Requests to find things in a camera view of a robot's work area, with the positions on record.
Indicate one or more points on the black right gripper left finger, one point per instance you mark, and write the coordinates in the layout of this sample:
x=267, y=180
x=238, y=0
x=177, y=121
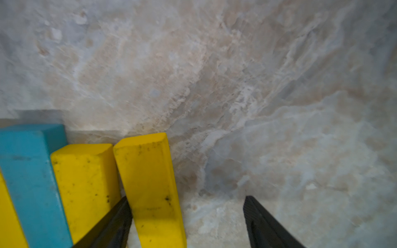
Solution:
x=112, y=230

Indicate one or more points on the yellow block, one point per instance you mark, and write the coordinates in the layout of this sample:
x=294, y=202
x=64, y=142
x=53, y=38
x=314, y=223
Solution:
x=87, y=179
x=146, y=170
x=12, y=235

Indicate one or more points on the teal block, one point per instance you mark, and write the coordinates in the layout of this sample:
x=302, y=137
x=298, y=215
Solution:
x=29, y=176

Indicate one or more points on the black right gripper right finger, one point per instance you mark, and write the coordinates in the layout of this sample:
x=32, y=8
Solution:
x=264, y=231

